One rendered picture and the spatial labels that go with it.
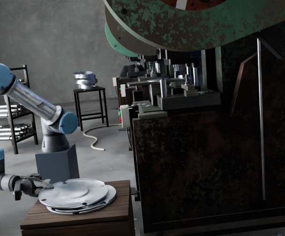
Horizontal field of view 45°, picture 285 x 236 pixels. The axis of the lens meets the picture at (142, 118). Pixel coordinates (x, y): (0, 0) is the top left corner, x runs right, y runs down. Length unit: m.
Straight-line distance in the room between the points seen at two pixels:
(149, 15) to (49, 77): 7.29
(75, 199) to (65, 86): 7.23
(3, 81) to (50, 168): 0.57
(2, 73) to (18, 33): 7.14
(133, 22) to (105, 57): 7.08
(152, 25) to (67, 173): 0.95
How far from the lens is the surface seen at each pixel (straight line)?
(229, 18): 1.52
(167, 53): 1.85
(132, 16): 1.45
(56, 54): 8.61
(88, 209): 1.38
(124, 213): 1.34
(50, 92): 8.68
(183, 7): 1.50
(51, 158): 1.96
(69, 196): 1.48
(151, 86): 1.88
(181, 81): 1.87
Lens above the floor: 0.92
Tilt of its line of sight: 10 degrees down
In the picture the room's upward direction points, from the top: 5 degrees counter-clockwise
